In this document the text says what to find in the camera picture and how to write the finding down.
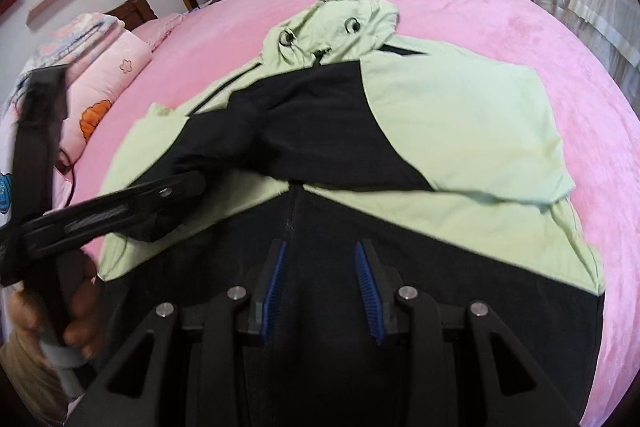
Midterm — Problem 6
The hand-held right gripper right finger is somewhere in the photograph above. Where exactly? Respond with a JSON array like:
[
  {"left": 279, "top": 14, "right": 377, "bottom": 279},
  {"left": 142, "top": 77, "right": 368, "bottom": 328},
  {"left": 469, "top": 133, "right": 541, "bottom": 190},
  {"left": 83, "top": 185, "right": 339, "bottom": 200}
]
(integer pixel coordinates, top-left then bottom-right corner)
[{"left": 354, "top": 240, "right": 581, "bottom": 427}]

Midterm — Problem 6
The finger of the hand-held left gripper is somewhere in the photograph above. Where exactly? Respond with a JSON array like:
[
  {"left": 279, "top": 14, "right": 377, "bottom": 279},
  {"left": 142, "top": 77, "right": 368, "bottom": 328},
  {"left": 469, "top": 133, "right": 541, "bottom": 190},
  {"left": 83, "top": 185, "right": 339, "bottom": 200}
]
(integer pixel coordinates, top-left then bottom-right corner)
[{"left": 25, "top": 170, "right": 207, "bottom": 259}]

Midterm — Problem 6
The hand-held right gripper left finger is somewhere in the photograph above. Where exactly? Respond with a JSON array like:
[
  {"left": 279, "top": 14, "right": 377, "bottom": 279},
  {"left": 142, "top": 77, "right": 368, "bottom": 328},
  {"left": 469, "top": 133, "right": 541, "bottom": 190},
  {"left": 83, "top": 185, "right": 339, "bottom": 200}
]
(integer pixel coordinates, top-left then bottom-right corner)
[{"left": 65, "top": 239, "right": 289, "bottom": 427}]

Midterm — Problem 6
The green and black hooded jacket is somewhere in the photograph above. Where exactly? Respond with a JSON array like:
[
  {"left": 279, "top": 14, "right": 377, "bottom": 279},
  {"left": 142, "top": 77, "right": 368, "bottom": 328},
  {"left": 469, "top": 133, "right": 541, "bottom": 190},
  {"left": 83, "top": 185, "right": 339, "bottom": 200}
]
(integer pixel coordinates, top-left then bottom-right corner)
[{"left": 95, "top": 0, "right": 607, "bottom": 427}]

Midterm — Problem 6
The person's left hand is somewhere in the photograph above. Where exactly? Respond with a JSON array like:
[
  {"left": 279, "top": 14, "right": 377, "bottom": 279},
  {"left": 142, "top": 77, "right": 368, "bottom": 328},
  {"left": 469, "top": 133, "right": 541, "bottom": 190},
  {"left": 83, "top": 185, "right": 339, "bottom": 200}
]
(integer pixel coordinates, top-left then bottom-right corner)
[{"left": 7, "top": 252, "right": 104, "bottom": 360}]

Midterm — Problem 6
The pink flower print quilt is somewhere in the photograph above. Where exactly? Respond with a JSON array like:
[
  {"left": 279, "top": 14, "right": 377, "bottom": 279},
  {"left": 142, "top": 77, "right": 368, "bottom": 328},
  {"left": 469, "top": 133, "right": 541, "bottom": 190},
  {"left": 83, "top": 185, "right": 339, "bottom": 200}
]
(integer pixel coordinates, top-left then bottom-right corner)
[{"left": 60, "top": 29, "right": 153, "bottom": 158}]

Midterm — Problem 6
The folded floral blanket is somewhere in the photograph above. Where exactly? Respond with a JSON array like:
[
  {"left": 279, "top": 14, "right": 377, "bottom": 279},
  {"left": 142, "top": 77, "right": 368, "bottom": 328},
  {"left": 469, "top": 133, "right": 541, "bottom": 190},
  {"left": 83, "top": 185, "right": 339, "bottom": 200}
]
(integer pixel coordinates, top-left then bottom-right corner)
[{"left": 17, "top": 12, "right": 126, "bottom": 78}]

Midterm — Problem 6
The wooden headboard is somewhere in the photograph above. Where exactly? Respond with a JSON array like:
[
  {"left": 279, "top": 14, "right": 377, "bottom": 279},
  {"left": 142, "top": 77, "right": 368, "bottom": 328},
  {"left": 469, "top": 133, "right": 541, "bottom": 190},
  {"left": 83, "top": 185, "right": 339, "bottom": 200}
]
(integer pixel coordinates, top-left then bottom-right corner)
[{"left": 102, "top": 0, "right": 162, "bottom": 34}]

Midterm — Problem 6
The black cable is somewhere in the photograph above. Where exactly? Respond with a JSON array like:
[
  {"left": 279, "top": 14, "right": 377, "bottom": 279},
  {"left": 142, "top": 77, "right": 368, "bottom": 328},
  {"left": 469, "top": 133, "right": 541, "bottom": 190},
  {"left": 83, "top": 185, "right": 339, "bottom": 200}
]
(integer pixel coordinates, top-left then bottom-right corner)
[{"left": 54, "top": 147, "right": 79, "bottom": 208}]

